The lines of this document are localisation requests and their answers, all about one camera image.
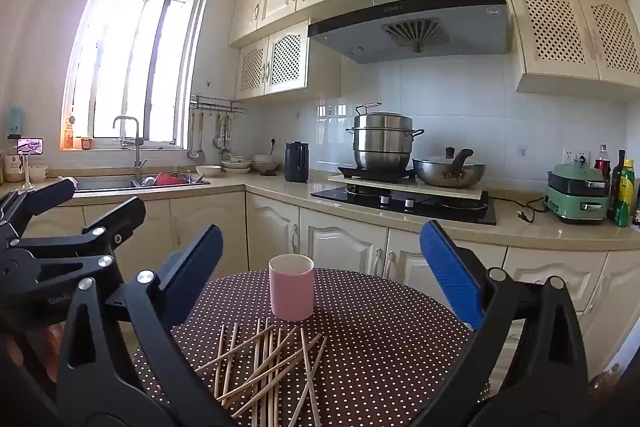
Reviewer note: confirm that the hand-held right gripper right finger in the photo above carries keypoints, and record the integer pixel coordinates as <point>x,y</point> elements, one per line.
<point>450,267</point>

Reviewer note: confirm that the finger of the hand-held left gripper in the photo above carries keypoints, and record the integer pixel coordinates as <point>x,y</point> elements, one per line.
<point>122,212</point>
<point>50,194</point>

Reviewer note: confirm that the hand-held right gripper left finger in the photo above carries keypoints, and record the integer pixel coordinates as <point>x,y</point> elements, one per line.
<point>195,262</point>

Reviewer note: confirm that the pink cup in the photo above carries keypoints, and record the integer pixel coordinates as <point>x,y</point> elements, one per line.
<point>292,292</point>

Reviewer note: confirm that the bunch of wooden chopsticks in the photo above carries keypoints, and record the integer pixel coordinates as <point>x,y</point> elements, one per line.
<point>257,359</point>

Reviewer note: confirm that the person's left hand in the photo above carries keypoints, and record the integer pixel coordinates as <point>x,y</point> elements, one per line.
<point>52,339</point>

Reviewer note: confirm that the white phone stand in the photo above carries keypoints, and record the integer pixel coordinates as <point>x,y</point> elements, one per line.
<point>28,172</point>

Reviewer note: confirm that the steel sink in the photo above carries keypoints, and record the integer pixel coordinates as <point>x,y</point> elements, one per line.
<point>100,183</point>

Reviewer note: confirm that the smartphone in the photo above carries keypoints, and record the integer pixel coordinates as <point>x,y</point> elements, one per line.
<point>30,146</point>

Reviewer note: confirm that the red plastic bowl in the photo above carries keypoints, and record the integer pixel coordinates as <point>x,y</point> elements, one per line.
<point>167,180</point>

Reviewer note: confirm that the metal faucet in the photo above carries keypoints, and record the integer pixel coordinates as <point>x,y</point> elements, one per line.
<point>136,157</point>

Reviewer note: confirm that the orange bottle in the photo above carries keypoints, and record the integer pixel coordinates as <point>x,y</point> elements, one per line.
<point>68,137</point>

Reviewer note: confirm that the small jar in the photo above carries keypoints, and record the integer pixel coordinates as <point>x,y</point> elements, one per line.
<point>87,144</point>

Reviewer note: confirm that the white bowl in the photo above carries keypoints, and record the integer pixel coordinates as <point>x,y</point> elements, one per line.
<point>208,170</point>

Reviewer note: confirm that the light wooden board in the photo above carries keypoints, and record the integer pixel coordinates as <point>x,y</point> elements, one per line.
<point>400,185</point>

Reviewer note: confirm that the brown polka dot tablecloth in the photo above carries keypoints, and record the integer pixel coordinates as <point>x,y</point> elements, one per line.
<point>375,347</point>

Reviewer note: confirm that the black glass gas hob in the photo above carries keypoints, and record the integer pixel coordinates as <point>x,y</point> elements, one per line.
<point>350,199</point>

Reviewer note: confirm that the stack of white bowls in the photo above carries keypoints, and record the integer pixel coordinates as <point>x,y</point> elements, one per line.
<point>265,163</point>

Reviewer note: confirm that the hanging metal skimmer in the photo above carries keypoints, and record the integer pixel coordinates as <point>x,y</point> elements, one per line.
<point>222,139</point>

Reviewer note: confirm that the black induction cooker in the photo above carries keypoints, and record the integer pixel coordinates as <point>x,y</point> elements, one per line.
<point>350,172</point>

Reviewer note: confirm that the steel steamer pot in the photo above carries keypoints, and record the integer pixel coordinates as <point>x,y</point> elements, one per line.
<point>382,142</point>

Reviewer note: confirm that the dark blue kettle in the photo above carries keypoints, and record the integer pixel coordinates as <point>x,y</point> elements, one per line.
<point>296,162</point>

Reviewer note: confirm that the green electric cooker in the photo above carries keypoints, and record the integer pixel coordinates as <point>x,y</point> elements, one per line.
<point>575,197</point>

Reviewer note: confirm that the metal utensil rack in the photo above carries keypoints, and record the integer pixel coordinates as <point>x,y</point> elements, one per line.
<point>217,104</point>

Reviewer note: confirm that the kitchen window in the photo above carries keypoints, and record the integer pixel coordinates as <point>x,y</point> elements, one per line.
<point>130,57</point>

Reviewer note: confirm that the yellow green bottle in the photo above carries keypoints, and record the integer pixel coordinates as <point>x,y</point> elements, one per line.
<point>625,202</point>

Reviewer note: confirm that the dark glass bottle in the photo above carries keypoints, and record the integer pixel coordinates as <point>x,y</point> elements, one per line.
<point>619,177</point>

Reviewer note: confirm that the cream lattice door cabinet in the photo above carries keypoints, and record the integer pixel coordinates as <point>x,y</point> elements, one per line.
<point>285,62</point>
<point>555,32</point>

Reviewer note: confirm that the range hood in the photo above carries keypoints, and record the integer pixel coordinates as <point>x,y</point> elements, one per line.
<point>350,37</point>

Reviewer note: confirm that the white wall socket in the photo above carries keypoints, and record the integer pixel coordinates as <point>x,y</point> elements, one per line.
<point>576,157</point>

